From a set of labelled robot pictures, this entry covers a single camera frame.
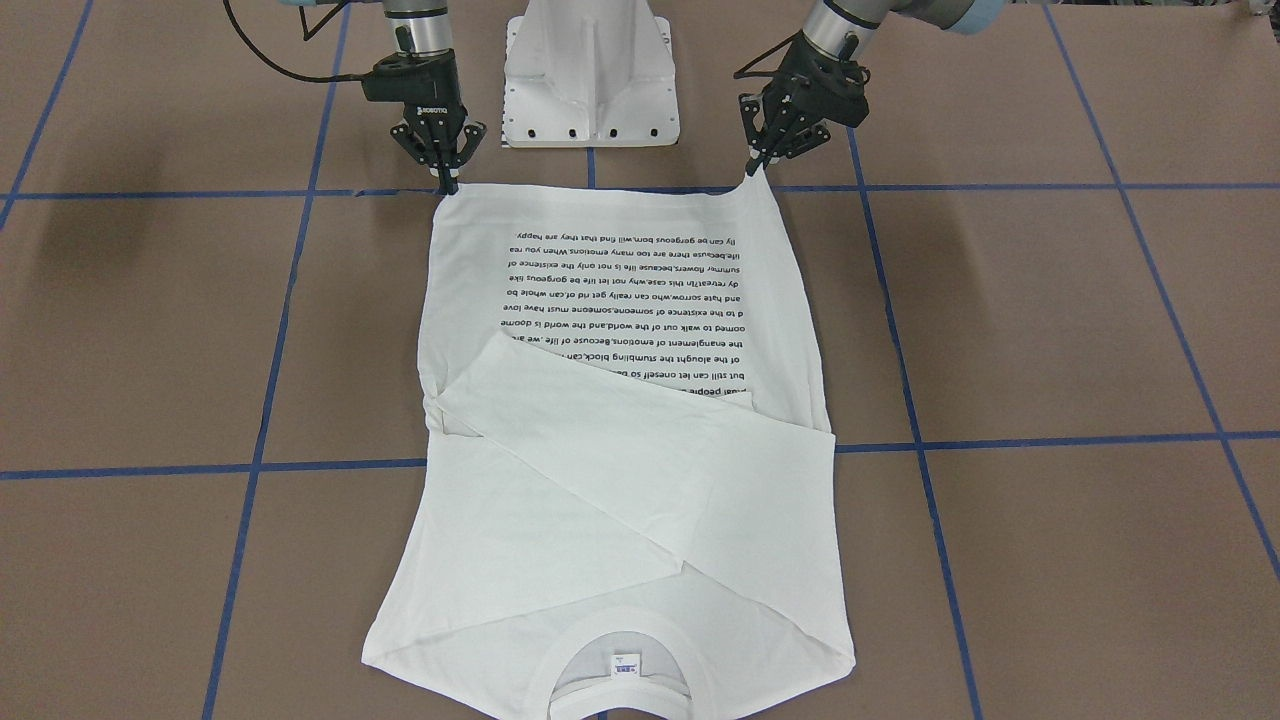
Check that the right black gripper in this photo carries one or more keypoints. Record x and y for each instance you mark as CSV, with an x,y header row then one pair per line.
x,y
441,106

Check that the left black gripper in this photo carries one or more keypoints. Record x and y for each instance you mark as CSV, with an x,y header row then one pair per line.
x,y
797,98

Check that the white long-sleeve printed shirt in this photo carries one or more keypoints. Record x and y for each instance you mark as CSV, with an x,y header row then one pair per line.
x,y
628,501

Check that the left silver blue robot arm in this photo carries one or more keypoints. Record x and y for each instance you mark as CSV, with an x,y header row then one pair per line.
x,y
835,26

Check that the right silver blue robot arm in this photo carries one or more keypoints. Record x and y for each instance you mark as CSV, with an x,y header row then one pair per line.
x,y
419,28

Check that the white central mounting column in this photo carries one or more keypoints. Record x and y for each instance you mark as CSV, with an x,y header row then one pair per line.
x,y
589,74

